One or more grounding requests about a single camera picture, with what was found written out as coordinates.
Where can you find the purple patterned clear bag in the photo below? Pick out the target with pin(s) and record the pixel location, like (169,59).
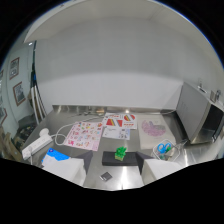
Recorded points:
(154,130)

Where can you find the clear plastic container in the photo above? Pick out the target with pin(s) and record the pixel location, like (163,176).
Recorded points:
(165,150)

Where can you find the red striped printed sheet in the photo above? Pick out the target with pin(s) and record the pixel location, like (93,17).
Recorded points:
(120,120)

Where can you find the silver microwave oven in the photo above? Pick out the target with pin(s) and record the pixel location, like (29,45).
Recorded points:
(201,115)

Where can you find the white printed paper sheet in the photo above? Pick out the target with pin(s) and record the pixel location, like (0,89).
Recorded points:
(116,133)

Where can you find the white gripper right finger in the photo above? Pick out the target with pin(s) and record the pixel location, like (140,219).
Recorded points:
(156,168)

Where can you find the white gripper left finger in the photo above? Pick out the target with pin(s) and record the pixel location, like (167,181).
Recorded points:
(68,165)

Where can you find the small black card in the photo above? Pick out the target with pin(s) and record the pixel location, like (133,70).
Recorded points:
(106,176)

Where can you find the black rectangular pad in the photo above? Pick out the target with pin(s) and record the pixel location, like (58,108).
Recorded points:
(110,158)

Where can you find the white power strip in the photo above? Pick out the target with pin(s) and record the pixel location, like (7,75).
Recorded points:
(36,143)

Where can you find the green toy block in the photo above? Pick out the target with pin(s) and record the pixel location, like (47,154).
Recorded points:
(120,153)

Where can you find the pink sticker sheet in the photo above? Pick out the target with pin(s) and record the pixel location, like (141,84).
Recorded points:
(84,135)

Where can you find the framed wall picture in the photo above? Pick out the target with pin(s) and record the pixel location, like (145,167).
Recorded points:
(14,68)
(19,93)

